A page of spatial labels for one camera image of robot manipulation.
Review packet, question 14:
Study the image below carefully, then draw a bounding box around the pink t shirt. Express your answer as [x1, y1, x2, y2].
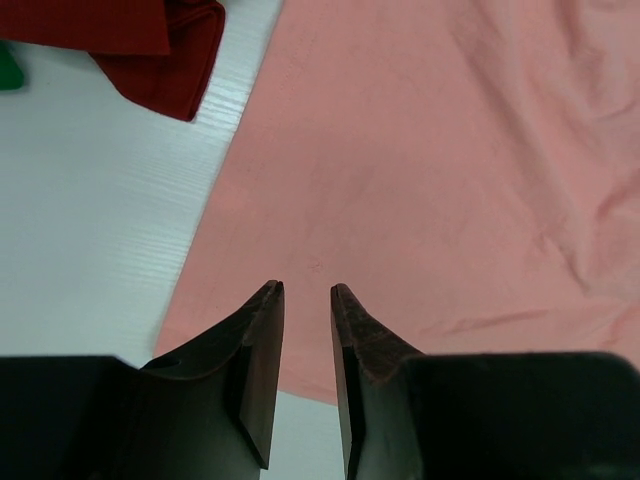
[155, 1, 639, 402]

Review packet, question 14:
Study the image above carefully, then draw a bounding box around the green t shirt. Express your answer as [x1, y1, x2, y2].
[0, 43, 24, 91]

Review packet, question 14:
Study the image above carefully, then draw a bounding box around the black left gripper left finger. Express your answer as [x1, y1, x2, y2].
[114, 280, 284, 479]

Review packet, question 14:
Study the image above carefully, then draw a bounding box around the dark red t shirt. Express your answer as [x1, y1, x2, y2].
[1, 0, 225, 122]

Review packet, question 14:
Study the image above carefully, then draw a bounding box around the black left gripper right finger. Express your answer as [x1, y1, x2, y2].
[330, 284, 423, 479]

